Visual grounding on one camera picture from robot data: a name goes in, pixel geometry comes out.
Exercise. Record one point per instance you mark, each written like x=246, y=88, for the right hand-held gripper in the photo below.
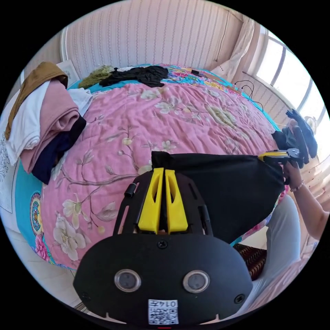
x=306, y=139

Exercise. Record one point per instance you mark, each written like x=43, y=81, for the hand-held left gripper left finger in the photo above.
x=148, y=206

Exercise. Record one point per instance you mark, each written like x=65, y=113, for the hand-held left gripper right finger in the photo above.
x=178, y=208

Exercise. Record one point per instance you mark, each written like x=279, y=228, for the black long pants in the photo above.
x=227, y=185

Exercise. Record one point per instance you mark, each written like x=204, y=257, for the person's right forearm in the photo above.
x=315, y=219

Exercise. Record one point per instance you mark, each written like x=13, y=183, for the person's right hand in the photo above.
x=292, y=174

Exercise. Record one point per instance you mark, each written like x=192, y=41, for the person's body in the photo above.
x=282, y=232

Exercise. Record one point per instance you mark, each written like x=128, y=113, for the window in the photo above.
x=296, y=74

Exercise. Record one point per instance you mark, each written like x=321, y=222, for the bed with pink floral quilt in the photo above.
x=144, y=121

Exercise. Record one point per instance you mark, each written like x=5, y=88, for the brown striped seat cushion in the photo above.
x=254, y=260

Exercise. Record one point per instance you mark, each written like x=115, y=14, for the pale sheer curtain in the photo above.
x=238, y=51

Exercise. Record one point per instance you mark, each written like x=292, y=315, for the pile of clothes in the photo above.
x=139, y=74
x=51, y=123

